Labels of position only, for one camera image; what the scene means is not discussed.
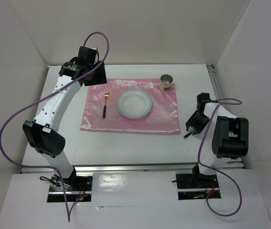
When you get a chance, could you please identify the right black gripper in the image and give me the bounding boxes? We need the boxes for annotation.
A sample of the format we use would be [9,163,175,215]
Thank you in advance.
[186,110,211,135]

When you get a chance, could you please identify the gold fork dark handle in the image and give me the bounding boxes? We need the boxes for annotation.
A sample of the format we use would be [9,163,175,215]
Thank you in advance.
[102,90,109,118]

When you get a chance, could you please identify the small metal cup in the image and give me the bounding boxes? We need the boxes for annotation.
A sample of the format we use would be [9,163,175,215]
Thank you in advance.
[160,74,173,91]

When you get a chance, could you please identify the pink rose satin cloth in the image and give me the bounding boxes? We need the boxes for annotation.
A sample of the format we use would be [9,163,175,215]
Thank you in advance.
[80,78,180,135]

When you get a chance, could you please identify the white round plate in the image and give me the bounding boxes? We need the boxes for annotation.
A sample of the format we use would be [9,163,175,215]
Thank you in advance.
[116,89,152,119]

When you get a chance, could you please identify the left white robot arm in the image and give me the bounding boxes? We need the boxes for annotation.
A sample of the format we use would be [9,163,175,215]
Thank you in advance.
[22,46,107,190]

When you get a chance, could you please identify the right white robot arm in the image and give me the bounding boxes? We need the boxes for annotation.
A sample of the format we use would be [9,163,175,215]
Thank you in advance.
[184,93,249,188]

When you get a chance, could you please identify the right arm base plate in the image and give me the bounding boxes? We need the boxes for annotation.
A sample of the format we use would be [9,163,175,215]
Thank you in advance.
[172,171,221,200]

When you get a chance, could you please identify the aluminium front rail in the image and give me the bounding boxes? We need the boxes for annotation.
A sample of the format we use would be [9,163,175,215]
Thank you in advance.
[21,159,245,174]

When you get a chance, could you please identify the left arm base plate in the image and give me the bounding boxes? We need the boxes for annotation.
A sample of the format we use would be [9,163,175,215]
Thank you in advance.
[40,175,93,203]

